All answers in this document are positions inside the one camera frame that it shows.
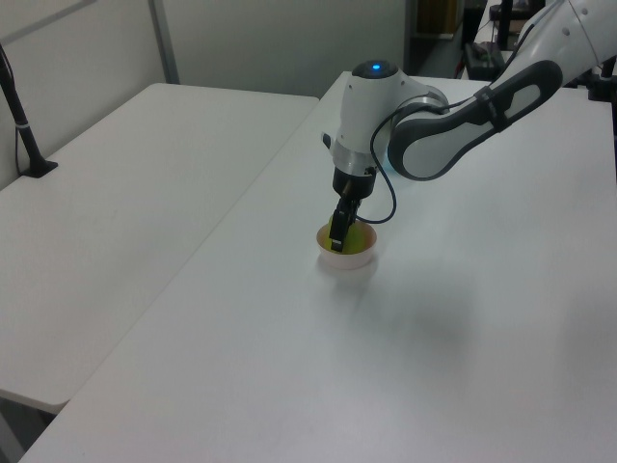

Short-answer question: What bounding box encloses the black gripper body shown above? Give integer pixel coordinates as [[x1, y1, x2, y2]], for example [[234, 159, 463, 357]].
[[331, 166, 377, 201]]

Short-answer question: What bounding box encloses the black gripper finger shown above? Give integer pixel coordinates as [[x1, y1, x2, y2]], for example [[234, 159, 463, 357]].
[[329, 207, 349, 254], [344, 196, 362, 228]]

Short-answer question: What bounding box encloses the green pear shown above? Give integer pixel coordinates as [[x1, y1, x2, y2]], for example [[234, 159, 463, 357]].
[[323, 216, 372, 256]]

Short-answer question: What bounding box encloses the pink plastic bowl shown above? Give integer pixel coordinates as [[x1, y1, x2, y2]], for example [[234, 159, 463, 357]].
[[315, 222, 378, 271]]

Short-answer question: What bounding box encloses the black and green device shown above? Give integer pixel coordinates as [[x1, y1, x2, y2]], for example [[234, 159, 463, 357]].
[[464, 41, 507, 81]]

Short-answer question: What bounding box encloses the yellow brown cabinet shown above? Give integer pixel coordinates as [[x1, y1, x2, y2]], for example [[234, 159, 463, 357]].
[[413, 0, 457, 36]]

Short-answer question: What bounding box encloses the black monitor stand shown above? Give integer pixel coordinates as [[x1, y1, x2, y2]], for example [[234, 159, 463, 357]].
[[496, 0, 520, 49]]

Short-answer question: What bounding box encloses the black clamp stand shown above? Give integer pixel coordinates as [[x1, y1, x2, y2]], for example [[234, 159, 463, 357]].
[[585, 52, 617, 102]]

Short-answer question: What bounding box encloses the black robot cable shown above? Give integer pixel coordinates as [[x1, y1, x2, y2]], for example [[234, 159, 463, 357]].
[[355, 9, 550, 225]]

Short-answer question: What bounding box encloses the grey metal partition post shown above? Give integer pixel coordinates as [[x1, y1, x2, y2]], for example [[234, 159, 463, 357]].
[[148, 0, 180, 86]]

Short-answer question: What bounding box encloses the black camera stand pole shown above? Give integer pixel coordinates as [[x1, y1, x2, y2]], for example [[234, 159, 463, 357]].
[[0, 42, 60, 178]]

